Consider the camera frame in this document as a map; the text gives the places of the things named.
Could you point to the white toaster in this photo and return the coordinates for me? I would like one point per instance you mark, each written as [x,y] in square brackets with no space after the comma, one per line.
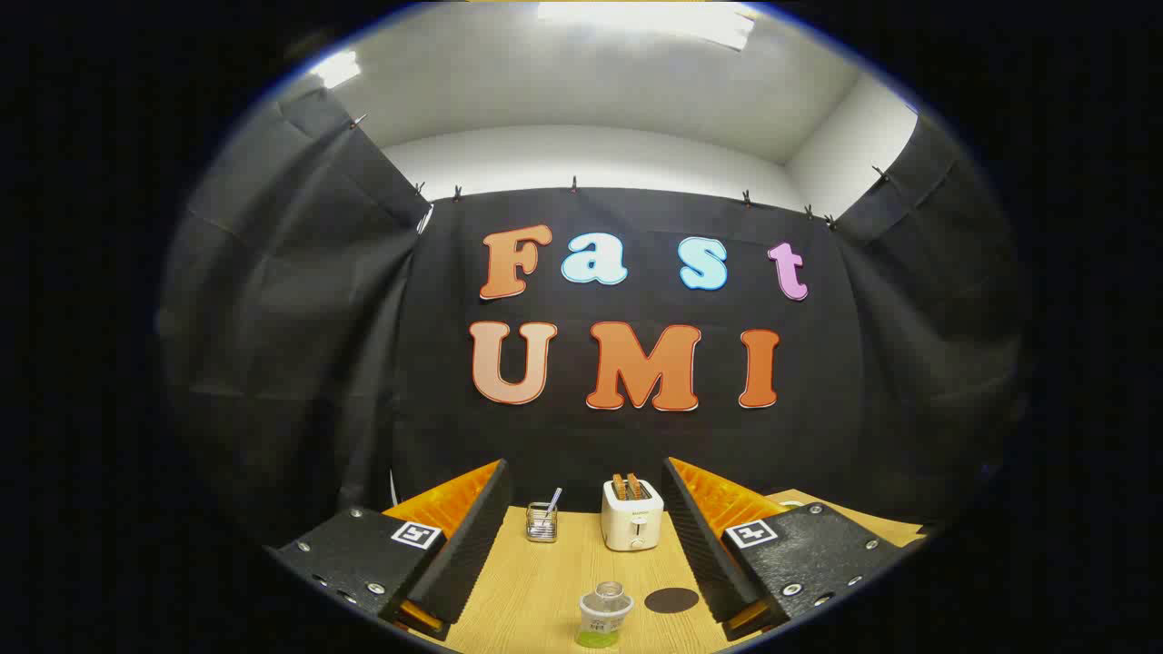
[631,527]

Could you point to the clear juice bottle white label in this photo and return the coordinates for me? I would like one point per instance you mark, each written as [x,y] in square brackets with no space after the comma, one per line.
[604,618]

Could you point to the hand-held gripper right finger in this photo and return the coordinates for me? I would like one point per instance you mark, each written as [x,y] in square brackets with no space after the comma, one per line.
[704,545]

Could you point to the large ceiling light panel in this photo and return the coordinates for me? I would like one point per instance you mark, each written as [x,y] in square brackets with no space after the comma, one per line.
[645,18]

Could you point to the toast slice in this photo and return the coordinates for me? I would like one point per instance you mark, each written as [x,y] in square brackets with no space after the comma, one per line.
[619,486]
[634,485]

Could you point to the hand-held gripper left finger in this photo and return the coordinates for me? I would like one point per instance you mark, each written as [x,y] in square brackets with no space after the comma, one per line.
[463,554]

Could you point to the wooden table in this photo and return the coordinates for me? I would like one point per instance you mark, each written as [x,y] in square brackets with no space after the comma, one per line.
[536,590]

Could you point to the dark brown round coaster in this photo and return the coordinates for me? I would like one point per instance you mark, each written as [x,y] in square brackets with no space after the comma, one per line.
[671,599]

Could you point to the small ceiling light panel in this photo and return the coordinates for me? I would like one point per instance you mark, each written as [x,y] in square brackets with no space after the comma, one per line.
[336,69]

